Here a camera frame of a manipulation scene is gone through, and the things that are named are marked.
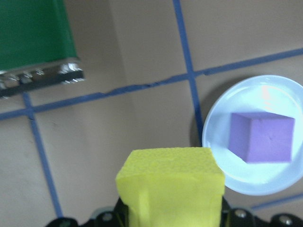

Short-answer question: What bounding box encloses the yellow foam block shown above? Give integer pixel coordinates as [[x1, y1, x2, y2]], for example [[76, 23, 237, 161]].
[[115, 147, 226, 227]]

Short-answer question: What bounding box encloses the purple foam block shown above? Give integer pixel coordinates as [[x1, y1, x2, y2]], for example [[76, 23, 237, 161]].
[[228, 112, 296, 164]]

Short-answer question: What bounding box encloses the green belt conveyor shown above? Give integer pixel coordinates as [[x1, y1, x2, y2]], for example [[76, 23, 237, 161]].
[[0, 0, 85, 99]]

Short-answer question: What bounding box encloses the white round plate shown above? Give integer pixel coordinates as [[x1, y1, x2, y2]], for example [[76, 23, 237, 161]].
[[201, 74, 303, 197]]

